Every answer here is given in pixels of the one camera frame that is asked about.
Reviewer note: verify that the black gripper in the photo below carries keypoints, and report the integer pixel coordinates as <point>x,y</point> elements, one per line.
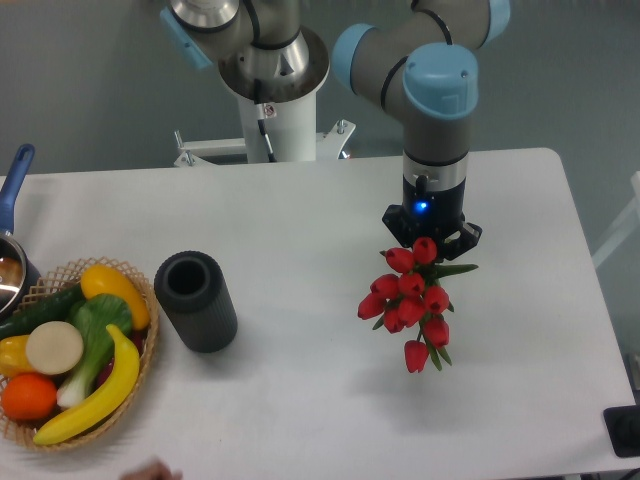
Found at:
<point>434,214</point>

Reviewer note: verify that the red tulip bouquet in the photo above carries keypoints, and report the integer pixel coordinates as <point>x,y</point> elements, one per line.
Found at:
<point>411,295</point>

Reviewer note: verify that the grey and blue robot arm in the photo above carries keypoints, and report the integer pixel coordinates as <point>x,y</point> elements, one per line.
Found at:
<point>424,74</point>

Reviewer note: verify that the person's hand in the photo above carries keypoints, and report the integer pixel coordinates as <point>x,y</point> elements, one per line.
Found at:
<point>153,470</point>

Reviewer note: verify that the dark grey ribbed vase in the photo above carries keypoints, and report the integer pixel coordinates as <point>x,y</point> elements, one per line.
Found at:
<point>192,291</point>

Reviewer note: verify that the black device at table edge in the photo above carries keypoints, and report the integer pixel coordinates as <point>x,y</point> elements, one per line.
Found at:
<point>622,425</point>

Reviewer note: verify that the yellow squash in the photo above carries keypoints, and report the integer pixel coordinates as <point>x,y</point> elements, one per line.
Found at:
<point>102,279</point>

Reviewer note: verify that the green bok choy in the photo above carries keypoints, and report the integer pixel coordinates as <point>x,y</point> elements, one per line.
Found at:
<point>91,318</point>

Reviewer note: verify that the woven wicker basket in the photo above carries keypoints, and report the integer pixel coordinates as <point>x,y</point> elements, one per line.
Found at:
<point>62,278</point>

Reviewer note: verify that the green cucumber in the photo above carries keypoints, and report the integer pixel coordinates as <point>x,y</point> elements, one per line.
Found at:
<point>54,307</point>

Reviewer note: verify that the beige round radish slice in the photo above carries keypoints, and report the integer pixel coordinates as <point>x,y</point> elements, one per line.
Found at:
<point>54,348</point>

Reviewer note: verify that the yellow banana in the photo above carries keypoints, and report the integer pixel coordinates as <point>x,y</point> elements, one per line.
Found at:
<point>102,402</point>

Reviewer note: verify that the yellow bell pepper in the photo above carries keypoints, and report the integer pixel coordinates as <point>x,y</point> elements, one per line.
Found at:
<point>13,358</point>

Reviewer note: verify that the orange fruit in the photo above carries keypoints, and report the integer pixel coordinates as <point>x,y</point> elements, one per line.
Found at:
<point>29,397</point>

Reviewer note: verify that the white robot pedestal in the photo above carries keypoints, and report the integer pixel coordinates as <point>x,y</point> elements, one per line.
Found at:
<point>272,133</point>

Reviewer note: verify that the white frame at right edge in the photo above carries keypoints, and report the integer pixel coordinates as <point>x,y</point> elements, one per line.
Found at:
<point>620,229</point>

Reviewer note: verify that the blue handled saucepan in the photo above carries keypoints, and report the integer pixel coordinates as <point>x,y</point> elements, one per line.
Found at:
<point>18,274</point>

